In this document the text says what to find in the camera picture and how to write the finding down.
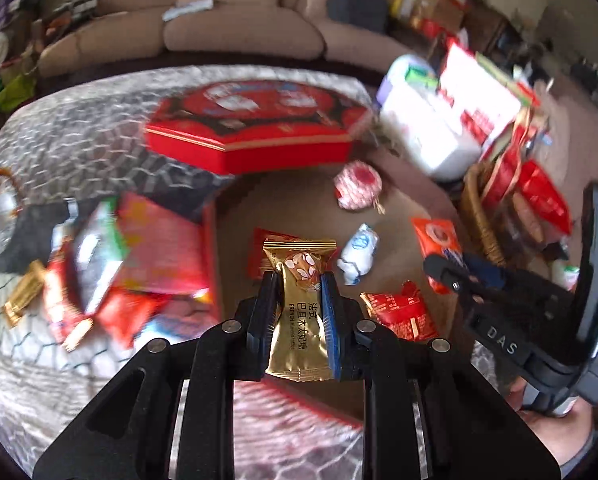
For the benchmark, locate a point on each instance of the green white packet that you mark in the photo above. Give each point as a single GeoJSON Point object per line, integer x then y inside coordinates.
{"type": "Point", "coordinates": [420, 77]}

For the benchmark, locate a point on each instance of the white paper sheet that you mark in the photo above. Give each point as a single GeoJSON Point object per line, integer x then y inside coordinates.
{"type": "Point", "coordinates": [188, 9]}

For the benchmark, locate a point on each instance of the red cardboard boxes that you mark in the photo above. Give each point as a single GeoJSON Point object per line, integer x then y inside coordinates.
{"type": "Point", "coordinates": [436, 10]}

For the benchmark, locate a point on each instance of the person's right hand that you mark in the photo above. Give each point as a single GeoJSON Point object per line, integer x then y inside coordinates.
{"type": "Point", "coordinates": [554, 435]}

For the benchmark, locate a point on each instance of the red snack packet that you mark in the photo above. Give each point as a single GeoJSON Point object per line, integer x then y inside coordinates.
{"type": "Point", "coordinates": [258, 257]}
{"type": "Point", "coordinates": [403, 312]}

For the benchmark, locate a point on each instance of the red white gift box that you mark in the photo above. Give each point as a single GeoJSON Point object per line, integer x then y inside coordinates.
{"type": "Point", "coordinates": [481, 92]}

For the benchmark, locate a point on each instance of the beige sofa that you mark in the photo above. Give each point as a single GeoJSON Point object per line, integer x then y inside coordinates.
{"type": "Point", "coordinates": [239, 15]}

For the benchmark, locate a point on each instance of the red white wrapped candy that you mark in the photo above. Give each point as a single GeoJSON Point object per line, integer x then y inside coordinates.
{"type": "Point", "coordinates": [357, 186]}

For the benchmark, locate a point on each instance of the white plastic box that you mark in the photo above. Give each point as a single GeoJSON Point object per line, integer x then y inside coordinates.
{"type": "Point", "coordinates": [429, 125]}

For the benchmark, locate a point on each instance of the cluttered shelf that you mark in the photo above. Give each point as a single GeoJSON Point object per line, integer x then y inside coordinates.
{"type": "Point", "coordinates": [14, 45]}

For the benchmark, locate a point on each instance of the dark wooden cabinet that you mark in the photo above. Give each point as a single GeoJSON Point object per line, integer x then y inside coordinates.
{"type": "Point", "coordinates": [494, 27]}

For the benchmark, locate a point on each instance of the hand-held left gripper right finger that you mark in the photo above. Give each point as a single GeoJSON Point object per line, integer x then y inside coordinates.
{"type": "Point", "coordinates": [330, 320]}

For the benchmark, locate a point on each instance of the white bottle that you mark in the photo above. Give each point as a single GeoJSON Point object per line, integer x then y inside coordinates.
{"type": "Point", "coordinates": [565, 275]}

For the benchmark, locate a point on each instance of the gold wrapped candy bar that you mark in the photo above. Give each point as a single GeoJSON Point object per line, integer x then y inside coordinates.
{"type": "Point", "coordinates": [24, 294]}

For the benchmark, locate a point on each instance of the gold candy packet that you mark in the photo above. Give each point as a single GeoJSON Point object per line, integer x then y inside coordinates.
{"type": "Point", "coordinates": [299, 310]}

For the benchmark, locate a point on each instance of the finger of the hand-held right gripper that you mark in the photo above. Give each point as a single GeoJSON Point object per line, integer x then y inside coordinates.
{"type": "Point", "coordinates": [446, 277]}
{"type": "Point", "coordinates": [494, 275]}

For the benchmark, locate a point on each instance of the pile of candy packets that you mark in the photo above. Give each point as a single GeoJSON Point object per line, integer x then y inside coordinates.
{"type": "Point", "coordinates": [124, 265]}

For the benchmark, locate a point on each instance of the wicker basket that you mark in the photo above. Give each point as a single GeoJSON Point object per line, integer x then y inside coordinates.
{"type": "Point", "coordinates": [484, 225]}

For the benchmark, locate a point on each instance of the red octagonal gift box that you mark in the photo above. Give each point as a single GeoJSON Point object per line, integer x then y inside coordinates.
{"type": "Point", "coordinates": [249, 130]}

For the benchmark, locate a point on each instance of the white blue wrapped candy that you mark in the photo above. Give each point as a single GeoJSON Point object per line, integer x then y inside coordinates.
{"type": "Point", "coordinates": [357, 252]}

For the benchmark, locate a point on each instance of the orange snack packet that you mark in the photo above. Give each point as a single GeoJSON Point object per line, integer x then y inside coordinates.
{"type": "Point", "coordinates": [436, 242]}

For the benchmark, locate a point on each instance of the bubble wrap table cover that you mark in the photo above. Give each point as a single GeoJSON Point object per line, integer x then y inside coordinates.
{"type": "Point", "coordinates": [79, 130]}

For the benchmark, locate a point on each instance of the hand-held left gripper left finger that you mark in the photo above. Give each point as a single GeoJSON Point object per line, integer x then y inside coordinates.
{"type": "Point", "coordinates": [270, 310]}

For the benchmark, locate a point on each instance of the dark blue cushion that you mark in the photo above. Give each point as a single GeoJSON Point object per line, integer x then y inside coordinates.
{"type": "Point", "coordinates": [359, 6]}

